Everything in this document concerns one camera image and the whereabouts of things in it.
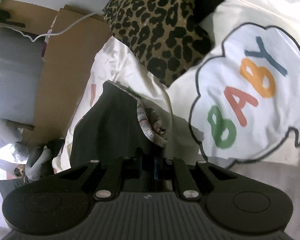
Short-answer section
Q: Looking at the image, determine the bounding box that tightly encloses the white bear print duvet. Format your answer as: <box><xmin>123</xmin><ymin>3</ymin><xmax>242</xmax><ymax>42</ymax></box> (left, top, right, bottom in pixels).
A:
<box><xmin>52</xmin><ymin>0</ymin><xmax>300</xmax><ymax>239</ymax></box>

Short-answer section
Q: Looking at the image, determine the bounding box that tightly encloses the grey plush toy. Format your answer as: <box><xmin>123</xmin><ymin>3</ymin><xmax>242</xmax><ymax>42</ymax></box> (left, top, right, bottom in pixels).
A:
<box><xmin>13</xmin><ymin>143</ymin><xmax>54</xmax><ymax>181</ymax></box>

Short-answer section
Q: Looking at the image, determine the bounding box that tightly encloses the small teddy bear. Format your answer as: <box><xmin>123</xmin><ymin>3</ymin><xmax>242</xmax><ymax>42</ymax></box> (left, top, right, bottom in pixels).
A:
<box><xmin>13</xmin><ymin>164</ymin><xmax>26</xmax><ymax>179</ymax></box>

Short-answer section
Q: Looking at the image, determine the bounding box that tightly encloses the leopard print garment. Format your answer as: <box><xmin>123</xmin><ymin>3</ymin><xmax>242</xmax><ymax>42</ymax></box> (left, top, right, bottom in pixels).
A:
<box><xmin>103</xmin><ymin>0</ymin><xmax>224</xmax><ymax>87</ymax></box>

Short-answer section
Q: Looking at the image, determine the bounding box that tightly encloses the white charging cable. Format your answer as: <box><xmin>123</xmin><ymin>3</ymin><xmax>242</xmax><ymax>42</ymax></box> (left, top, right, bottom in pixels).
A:
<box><xmin>0</xmin><ymin>11</ymin><xmax>98</xmax><ymax>43</ymax></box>

